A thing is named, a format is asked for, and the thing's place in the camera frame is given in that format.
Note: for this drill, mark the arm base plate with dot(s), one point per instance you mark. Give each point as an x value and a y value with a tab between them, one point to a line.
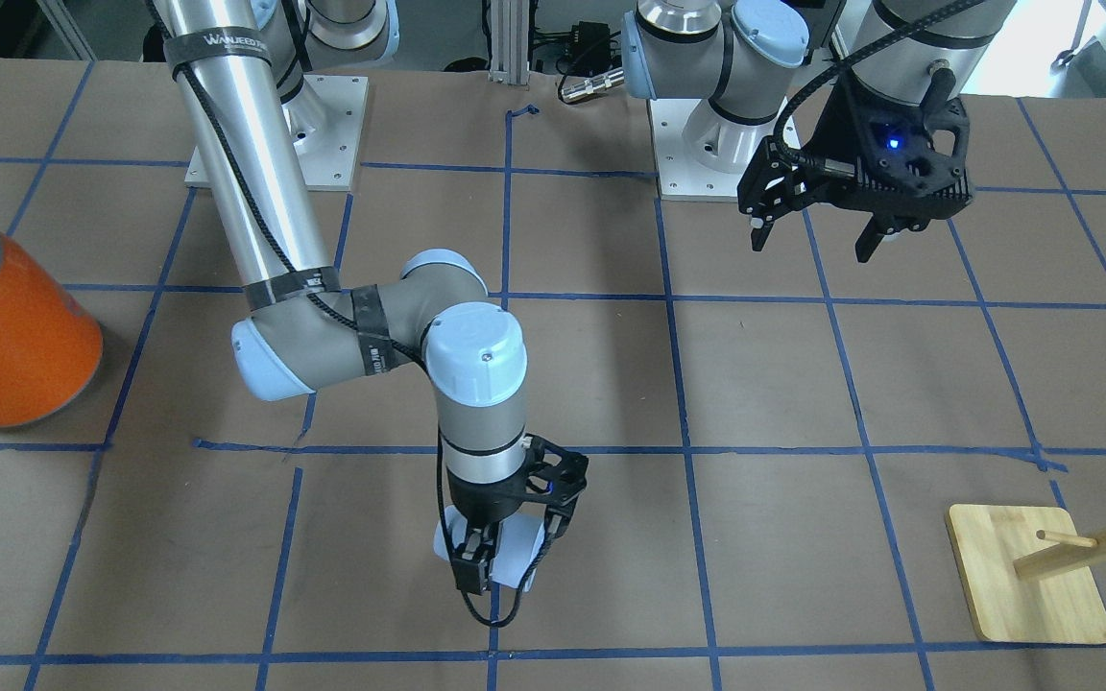
683	144
309	143

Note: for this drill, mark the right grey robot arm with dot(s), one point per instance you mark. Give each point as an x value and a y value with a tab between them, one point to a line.
304	333

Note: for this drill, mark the orange can with grey lid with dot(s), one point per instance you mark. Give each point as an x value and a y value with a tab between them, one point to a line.
50	347

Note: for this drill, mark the aluminium frame post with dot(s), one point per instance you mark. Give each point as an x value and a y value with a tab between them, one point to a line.
510	38

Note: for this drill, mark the wooden cup stand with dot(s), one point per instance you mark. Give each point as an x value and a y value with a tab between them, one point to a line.
1026	571

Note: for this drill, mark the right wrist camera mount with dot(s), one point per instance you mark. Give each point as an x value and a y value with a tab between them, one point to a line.
555	478

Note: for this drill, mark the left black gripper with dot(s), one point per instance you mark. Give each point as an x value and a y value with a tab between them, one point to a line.
837	128

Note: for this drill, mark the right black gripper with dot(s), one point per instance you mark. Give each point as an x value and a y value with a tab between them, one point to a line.
469	510

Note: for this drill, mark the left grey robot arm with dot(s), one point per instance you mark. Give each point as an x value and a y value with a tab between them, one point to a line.
742	58

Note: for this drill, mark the silver cable connector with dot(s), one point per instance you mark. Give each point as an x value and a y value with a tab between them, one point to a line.
591	87

